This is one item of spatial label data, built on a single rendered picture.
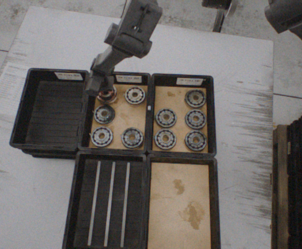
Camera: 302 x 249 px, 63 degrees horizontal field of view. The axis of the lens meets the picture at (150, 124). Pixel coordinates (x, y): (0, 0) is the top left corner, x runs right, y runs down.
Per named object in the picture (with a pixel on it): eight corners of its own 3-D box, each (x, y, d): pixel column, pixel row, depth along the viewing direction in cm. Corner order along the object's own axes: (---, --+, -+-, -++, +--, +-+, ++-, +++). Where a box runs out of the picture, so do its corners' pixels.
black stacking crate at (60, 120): (39, 80, 132) (29, 68, 121) (94, 82, 131) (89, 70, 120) (21, 152, 118) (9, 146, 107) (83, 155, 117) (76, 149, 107)
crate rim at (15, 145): (30, 69, 123) (28, 67, 120) (90, 72, 122) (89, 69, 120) (10, 147, 109) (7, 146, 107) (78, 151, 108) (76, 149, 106)
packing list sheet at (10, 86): (5, 61, 149) (4, 61, 148) (41, 67, 147) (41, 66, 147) (-18, 110, 137) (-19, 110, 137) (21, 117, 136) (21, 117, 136)
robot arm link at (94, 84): (115, 64, 98) (95, 56, 95) (108, 90, 95) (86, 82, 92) (107, 75, 109) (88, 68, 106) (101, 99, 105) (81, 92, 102)
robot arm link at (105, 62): (154, 36, 62) (114, 16, 58) (148, 57, 62) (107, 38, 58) (115, 65, 102) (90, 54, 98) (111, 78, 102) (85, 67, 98)
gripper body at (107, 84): (112, 90, 112) (109, 83, 105) (90, 89, 113) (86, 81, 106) (114, 78, 114) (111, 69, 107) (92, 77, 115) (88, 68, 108)
